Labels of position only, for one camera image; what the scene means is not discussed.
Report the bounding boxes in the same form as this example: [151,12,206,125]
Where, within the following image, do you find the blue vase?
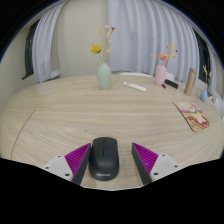
[200,87,209,103]

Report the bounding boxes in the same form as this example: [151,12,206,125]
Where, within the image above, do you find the pale green vase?
[96,62,113,91]

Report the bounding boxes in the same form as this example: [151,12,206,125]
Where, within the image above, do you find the white remote control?
[122,81,148,93]

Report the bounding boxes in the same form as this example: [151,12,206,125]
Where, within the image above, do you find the beige dried flower bunch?
[202,64,213,90]

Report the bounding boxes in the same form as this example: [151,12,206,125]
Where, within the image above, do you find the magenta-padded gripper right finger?
[131,142,183,186]

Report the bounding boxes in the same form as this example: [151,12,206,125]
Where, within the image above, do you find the dark-framed window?
[193,29,212,84]
[21,18,41,80]

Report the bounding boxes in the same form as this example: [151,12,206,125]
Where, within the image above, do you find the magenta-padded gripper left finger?
[41,142,92,186]

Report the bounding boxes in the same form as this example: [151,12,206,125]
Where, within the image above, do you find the pink vase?
[154,64,167,87]

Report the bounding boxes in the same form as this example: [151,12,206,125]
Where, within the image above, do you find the gold insulated bottle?
[183,67,197,97]

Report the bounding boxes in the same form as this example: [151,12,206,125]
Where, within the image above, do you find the wide grey-white curtain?
[106,0,201,84]

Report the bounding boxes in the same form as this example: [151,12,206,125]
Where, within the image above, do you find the black computer mouse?
[88,136,120,182]

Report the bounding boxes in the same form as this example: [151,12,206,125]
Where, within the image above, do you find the yellow dried flower bunch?
[89,24,117,65]

